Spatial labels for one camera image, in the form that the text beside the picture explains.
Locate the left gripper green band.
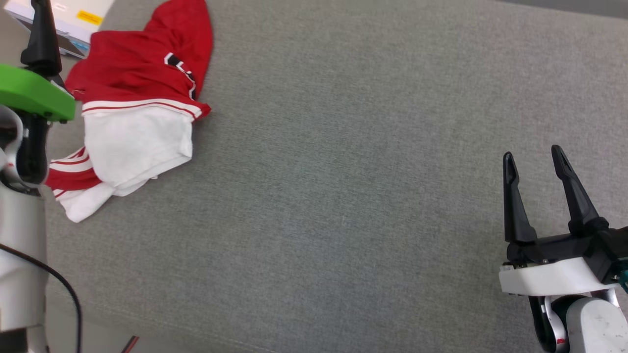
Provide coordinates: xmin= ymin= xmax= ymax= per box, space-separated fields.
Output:
xmin=0 ymin=0 xmax=76 ymax=124

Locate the white box with yellow label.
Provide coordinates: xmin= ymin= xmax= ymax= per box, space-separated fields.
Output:
xmin=2 ymin=0 xmax=116 ymax=59

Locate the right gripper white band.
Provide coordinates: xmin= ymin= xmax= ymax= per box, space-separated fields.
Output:
xmin=498 ymin=144 xmax=624 ymax=298

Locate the red and white garment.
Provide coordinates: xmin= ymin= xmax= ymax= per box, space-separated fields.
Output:
xmin=45 ymin=0 xmax=214 ymax=224

